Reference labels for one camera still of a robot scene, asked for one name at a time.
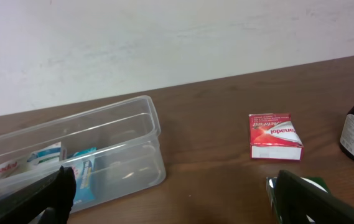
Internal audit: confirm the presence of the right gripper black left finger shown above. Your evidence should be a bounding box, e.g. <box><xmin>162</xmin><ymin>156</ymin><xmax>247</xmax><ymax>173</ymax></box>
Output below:
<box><xmin>0</xmin><ymin>167</ymin><xmax>77</xmax><ymax>224</ymax></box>

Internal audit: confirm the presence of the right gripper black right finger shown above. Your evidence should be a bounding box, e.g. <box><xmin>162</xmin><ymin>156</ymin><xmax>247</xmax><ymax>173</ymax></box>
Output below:
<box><xmin>275</xmin><ymin>170</ymin><xmax>354</xmax><ymax>224</ymax></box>

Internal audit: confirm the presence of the green round-logo box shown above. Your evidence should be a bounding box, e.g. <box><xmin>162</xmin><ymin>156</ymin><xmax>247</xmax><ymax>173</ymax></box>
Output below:
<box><xmin>266</xmin><ymin>177</ymin><xmax>330</xmax><ymax>224</ymax></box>

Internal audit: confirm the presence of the white blue Panadol box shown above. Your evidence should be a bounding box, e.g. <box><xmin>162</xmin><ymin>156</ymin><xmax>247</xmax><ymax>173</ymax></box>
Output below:
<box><xmin>0</xmin><ymin>142</ymin><xmax>67</xmax><ymax>180</ymax></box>

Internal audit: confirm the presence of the blue Kool Fever box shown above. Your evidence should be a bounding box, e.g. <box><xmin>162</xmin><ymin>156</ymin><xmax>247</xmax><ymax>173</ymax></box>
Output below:
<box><xmin>72</xmin><ymin>157</ymin><xmax>95</xmax><ymax>205</ymax></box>

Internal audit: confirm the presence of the clear plastic container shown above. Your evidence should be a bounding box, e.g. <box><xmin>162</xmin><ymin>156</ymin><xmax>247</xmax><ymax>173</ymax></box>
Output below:
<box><xmin>0</xmin><ymin>96</ymin><xmax>166</xmax><ymax>212</ymax></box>

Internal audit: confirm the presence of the red Panadol box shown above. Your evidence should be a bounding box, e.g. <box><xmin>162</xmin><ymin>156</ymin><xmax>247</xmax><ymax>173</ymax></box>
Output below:
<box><xmin>249</xmin><ymin>113</ymin><xmax>304</xmax><ymax>161</ymax></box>

